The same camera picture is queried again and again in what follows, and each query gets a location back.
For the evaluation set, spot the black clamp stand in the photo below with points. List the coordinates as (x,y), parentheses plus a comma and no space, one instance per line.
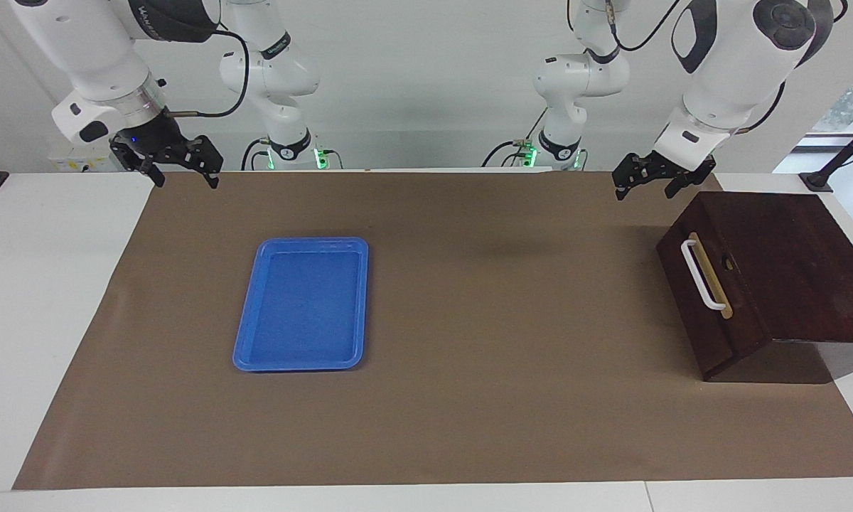
(817,181)

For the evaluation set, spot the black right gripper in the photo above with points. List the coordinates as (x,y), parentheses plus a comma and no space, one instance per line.
(153,142)

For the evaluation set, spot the brown table mat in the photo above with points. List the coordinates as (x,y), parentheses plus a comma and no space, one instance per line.
(469,355)

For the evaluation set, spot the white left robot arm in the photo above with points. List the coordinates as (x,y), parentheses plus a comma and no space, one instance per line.
(739,57)

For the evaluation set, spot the dark wooden cabinet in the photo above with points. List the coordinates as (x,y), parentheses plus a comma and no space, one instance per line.
(803,270)

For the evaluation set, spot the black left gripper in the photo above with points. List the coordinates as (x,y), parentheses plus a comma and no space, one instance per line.
(664,167)

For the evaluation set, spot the white box with yellow label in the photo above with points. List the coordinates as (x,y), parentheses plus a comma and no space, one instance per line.
(71,160)

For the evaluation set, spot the blue plastic tray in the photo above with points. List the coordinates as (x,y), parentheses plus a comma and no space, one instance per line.
(302,306)

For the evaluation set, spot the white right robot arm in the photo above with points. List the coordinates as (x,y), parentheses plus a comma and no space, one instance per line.
(92,50)

